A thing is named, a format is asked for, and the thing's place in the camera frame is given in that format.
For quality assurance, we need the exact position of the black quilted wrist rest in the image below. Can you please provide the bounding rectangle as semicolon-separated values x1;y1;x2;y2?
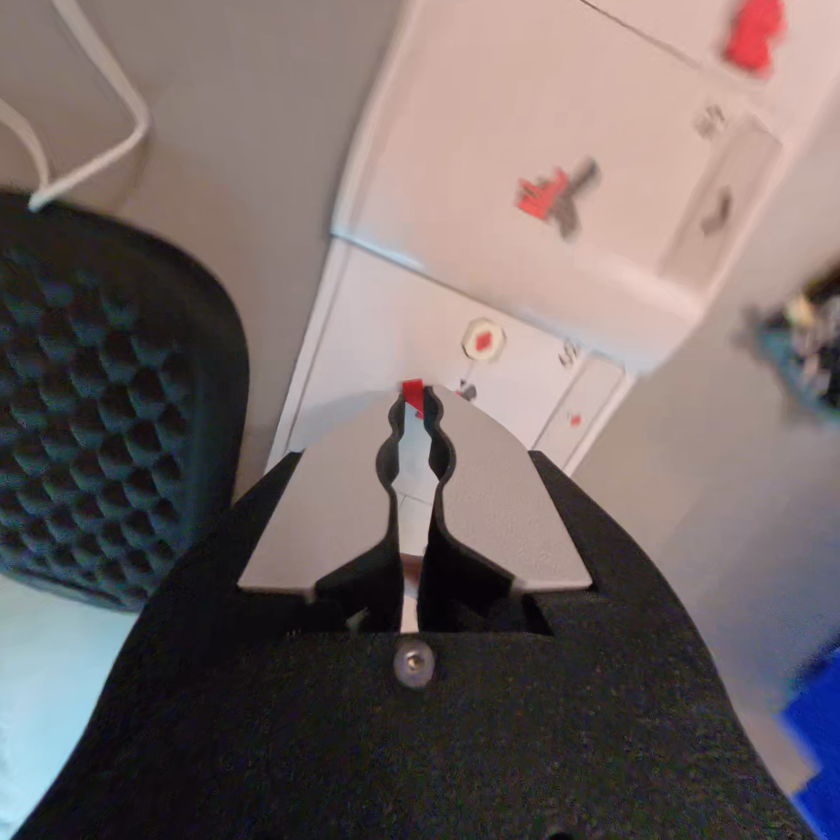
0;189;250;613

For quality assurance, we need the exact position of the white cable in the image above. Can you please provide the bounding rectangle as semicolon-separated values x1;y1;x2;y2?
0;0;152;212

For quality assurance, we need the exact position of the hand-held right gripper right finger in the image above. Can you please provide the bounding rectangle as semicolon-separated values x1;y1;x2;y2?
420;387;595;601

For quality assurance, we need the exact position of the red lego slope piece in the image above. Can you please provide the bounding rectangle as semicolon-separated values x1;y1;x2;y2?
722;0;788;78

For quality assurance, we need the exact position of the blue plastic bin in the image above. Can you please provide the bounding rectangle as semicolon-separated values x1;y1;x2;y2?
780;646;840;840

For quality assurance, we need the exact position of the white lego instruction booklet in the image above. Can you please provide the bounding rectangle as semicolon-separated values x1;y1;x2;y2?
266;0;840;559

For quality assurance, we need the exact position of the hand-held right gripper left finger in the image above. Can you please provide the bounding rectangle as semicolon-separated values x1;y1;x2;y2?
236;392;408;602

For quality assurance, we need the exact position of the red and black lego car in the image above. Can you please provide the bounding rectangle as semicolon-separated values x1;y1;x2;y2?
735;262;840;424

